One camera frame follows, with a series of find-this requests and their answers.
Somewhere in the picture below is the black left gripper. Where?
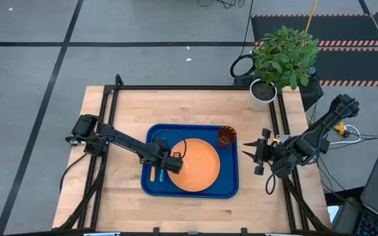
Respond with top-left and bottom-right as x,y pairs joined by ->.
140,144 -> 184,174

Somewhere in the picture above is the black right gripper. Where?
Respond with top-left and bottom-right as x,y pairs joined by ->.
241,128 -> 287,176

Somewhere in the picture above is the orange plate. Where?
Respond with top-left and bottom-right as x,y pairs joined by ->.
167,138 -> 221,193

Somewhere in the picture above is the orange faceted plastic cup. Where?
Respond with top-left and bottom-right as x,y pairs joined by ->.
217,125 -> 238,149

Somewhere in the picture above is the blue plastic tray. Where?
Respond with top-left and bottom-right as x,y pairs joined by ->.
140,123 -> 240,199

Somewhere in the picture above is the white plant pot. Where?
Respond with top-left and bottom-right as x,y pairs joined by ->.
247,77 -> 278,111

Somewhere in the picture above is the green leafy plant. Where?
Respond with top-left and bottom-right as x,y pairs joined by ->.
252,25 -> 320,91

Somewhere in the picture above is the yellow floor strip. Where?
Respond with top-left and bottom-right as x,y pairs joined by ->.
305,0 -> 320,26

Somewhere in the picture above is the black hazard-striped floor mat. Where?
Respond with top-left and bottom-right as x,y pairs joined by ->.
251,12 -> 378,88

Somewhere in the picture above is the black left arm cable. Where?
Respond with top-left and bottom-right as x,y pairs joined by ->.
151,130 -> 188,161

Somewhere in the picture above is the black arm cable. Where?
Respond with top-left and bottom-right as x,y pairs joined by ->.
264,163 -> 288,196
151,130 -> 188,161

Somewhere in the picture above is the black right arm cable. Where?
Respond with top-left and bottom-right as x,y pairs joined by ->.
264,163 -> 288,196

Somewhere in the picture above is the black aluminium table frame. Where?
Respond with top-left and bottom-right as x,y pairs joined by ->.
52,73 -> 333,236

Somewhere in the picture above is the black coiled floor cable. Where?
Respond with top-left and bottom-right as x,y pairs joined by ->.
230,0 -> 257,79

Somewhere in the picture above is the white cable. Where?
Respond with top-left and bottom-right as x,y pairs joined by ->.
328,124 -> 362,146

